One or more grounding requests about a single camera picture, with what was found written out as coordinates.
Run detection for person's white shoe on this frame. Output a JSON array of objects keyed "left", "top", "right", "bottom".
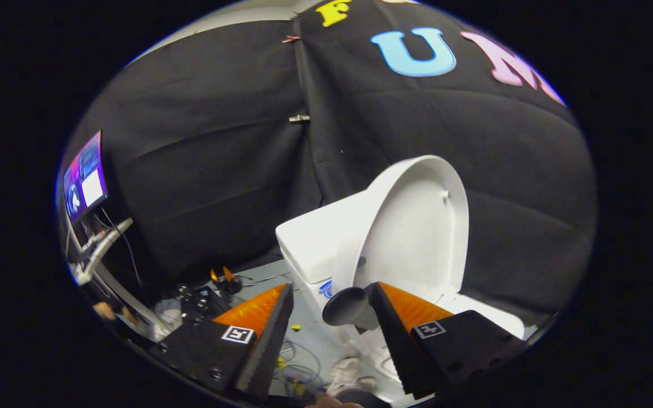
[{"left": 325, "top": 357, "right": 379, "bottom": 397}]

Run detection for thin floor cables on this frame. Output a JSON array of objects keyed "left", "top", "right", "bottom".
[{"left": 273, "top": 323, "right": 323, "bottom": 397}]

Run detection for black backdrop cloth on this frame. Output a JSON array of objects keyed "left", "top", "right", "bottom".
[{"left": 57, "top": 0, "right": 598, "bottom": 329}]

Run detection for grey metal stand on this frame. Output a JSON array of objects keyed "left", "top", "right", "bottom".
[{"left": 67, "top": 218, "right": 172, "bottom": 342}]

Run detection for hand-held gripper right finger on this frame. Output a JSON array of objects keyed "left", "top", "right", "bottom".
[{"left": 367, "top": 281, "right": 528, "bottom": 398}]

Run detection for white toilet lid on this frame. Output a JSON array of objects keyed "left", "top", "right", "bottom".
[{"left": 331, "top": 155, "right": 470, "bottom": 304}]

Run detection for computer monitor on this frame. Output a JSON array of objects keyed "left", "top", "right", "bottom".
[{"left": 62, "top": 130, "right": 109, "bottom": 223}]

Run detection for black orange gripper device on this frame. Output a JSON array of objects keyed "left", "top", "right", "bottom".
[{"left": 175, "top": 266, "right": 243, "bottom": 325}]

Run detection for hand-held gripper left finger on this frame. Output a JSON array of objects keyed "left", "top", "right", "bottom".
[{"left": 150, "top": 282, "right": 295, "bottom": 400}]

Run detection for white toilet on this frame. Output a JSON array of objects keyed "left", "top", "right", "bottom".
[{"left": 275, "top": 155, "right": 527, "bottom": 394}]

